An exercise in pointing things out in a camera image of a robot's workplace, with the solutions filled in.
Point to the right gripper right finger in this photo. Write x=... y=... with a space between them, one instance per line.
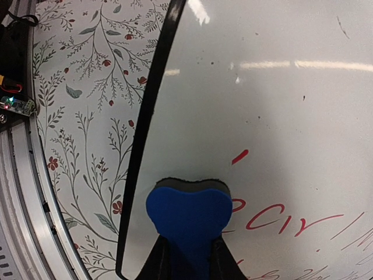
x=223 y=264

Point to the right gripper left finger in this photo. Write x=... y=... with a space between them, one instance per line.
x=158 y=264

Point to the blue whiteboard eraser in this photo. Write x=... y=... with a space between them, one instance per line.
x=190 y=215

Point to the white whiteboard black frame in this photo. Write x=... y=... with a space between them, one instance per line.
x=273 y=98

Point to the floral patterned table mat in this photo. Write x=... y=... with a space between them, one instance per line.
x=91 y=62

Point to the front aluminium rail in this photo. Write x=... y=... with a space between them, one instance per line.
x=35 y=242

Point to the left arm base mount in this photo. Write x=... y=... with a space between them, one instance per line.
x=16 y=105

